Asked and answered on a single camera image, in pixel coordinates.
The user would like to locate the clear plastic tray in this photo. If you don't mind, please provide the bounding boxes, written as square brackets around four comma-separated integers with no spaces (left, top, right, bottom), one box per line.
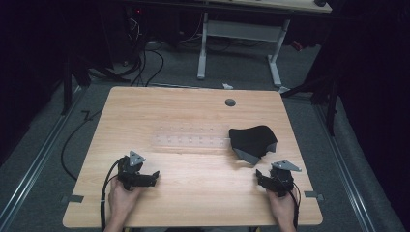
[150,123,232,153]

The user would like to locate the bundle of black cables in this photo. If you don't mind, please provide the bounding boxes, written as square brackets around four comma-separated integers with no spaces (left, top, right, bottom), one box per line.
[86,13,165,88]

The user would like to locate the black cloth with grey lining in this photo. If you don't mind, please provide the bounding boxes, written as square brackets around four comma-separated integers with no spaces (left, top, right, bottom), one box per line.
[228,125,278,166]

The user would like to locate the black floor cable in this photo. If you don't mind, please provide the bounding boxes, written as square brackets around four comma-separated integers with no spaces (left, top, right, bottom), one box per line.
[60,109,103,182]

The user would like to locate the person's right hand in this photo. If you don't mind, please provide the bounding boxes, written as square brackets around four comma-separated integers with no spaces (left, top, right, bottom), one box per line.
[265,188,298,230]

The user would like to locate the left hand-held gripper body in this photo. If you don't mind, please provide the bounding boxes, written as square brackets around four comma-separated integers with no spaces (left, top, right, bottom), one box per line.
[116,150,147,191]

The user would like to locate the person's left hand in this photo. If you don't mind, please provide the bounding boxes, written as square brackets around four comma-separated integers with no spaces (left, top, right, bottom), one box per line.
[107,177,143,227]

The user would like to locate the grey tape strip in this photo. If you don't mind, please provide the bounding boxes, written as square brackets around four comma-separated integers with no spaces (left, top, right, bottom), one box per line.
[304,190,325,202]
[60,193,85,205]

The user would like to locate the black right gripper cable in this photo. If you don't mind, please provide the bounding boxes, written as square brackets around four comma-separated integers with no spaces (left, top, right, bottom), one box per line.
[283,178,303,230]

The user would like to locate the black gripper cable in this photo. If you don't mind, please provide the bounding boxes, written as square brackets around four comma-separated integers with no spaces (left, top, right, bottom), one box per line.
[283,178,303,230]
[100,157,126,232]

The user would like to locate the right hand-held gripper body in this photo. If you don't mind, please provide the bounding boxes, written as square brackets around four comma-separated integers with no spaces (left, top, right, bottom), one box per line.
[270,159,303,198]

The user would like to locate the black metal stand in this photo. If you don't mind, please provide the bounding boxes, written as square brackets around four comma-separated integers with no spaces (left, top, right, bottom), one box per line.
[279,18,342,137]
[59,6,93,116]

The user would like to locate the metal floor rail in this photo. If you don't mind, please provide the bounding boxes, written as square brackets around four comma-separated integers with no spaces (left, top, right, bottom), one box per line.
[0,85,85,230]
[313,102,378,232]

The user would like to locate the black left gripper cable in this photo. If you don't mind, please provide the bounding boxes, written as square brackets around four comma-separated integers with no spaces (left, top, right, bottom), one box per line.
[100,157,126,232]

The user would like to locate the white desk frame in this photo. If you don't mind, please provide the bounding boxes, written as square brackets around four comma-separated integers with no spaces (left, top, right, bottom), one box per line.
[196,12,292,89]

